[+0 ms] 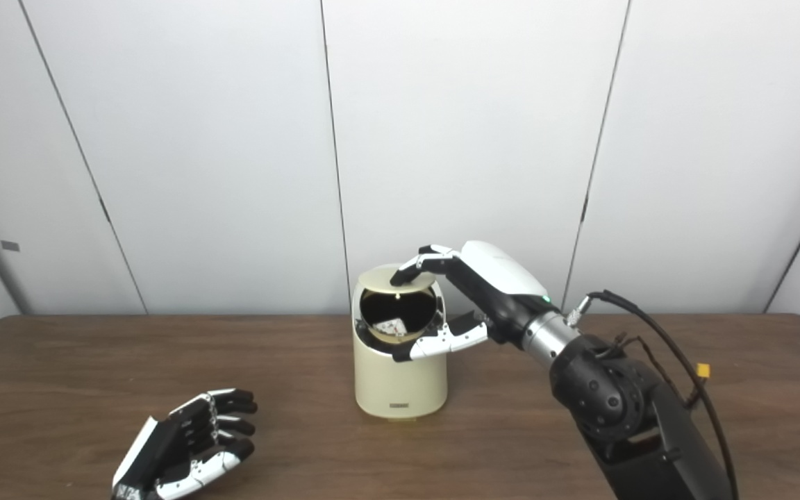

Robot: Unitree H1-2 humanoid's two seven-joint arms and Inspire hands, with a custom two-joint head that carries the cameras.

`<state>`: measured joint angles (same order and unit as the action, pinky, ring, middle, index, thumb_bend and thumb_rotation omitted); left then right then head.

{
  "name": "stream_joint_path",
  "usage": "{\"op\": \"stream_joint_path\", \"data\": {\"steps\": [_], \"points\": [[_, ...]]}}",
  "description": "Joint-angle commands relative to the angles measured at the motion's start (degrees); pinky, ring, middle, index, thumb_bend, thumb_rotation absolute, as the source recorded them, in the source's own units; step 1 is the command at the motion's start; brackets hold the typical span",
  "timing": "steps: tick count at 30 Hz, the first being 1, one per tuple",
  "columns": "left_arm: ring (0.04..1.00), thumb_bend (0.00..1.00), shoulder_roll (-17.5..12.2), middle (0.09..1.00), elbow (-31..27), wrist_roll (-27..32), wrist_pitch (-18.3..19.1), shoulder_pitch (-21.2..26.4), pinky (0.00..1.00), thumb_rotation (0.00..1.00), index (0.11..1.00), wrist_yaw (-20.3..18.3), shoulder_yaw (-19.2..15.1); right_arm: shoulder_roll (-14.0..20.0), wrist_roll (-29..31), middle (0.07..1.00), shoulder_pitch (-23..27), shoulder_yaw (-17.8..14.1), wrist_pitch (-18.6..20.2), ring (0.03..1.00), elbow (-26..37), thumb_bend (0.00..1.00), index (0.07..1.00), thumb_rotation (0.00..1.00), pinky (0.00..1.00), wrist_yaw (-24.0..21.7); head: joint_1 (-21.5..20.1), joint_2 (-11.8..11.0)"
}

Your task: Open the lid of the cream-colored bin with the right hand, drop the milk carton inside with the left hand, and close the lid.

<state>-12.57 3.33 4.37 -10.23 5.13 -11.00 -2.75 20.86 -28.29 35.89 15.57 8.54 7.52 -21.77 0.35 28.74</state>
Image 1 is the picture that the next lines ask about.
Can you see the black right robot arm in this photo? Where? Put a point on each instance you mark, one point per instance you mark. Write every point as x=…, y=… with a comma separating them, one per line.
x=622, y=410

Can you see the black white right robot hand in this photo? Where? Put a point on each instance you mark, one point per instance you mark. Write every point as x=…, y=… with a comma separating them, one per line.
x=504, y=285

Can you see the white green milk carton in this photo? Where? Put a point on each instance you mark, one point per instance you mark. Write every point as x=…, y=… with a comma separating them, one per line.
x=392, y=327

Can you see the cream-colored bin body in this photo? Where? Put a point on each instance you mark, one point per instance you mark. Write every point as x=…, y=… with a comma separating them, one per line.
x=400, y=382

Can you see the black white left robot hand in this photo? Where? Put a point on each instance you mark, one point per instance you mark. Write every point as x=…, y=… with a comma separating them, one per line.
x=178, y=444

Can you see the small gray wall label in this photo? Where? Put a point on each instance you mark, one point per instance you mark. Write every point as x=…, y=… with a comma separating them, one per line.
x=10, y=246

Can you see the round cream bin lid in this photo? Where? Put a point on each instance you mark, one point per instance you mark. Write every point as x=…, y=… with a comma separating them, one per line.
x=386, y=280

